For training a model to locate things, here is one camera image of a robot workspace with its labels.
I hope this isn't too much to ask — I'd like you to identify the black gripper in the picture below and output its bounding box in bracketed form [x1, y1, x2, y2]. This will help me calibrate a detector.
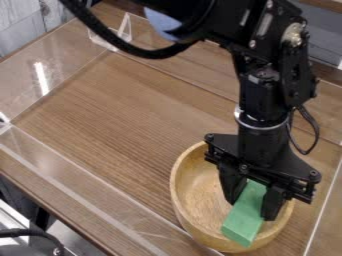
[205, 121, 322, 221]

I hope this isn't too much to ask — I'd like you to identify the green rectangular block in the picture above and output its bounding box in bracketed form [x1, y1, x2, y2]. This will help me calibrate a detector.
[221, 181, 266, 248]

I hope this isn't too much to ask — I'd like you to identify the brown wooden bowl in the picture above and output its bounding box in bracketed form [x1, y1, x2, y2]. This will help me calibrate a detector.
[170, 142, 294, 253]

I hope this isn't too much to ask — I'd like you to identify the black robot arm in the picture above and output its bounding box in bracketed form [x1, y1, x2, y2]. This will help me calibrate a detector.
[60, 0, 321, 221]

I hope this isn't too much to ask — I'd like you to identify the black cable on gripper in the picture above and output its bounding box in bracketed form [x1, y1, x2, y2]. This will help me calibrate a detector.
[286, 104, 322, 156]

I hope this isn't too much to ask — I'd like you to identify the clear acrylic tray wall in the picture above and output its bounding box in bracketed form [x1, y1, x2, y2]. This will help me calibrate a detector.
[0, 118, 223, 256]

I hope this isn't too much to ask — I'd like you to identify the clear acrylic corner bracket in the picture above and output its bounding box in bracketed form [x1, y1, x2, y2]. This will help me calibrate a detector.
[88, 15, 130, 53]

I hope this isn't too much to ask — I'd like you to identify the black cable lower left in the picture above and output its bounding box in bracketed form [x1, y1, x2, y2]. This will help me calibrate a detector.
[0, 228, 68, 256]

